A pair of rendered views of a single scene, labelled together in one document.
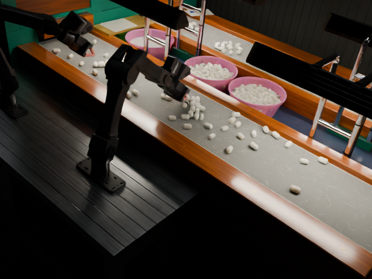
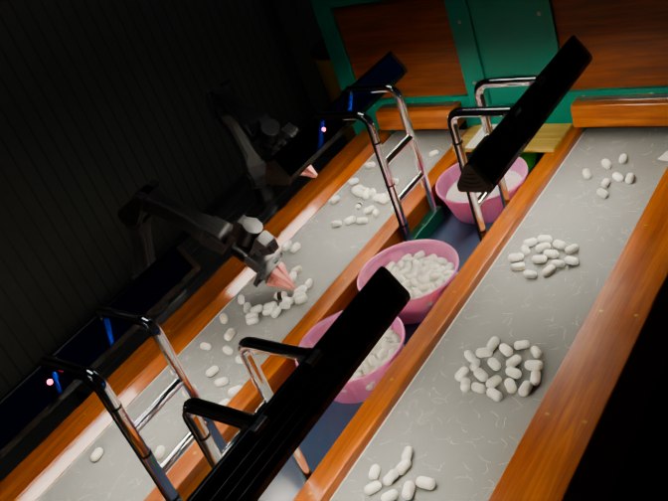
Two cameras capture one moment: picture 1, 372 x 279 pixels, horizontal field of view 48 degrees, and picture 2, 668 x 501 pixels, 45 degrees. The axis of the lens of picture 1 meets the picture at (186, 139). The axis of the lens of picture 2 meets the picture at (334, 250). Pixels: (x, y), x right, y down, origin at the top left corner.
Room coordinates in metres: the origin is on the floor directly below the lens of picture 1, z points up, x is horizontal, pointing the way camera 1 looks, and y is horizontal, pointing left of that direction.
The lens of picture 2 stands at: (1.91, -1.78, 1.89)
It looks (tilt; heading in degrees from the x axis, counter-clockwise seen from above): 30 degrees down; 96
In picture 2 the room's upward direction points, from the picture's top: 21 degrees counter-clockwise
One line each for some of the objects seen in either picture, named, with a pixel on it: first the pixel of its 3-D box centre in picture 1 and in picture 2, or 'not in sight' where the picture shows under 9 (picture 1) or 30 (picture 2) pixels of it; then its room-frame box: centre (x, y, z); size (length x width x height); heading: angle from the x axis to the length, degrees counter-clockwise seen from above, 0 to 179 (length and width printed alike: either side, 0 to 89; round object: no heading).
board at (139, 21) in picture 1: (123, 24); (511, 137); (2.30, 0.43, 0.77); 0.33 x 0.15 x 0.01; 140
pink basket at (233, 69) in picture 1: (209, 76); (412, 284); (1.88, -0.08, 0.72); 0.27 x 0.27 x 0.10
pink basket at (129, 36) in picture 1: (149, 45); (484, 190); (2.16, 0.26, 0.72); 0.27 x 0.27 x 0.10
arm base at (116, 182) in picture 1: (100, 166); (153, 299); (1.12, 0.29, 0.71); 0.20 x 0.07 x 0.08; 53
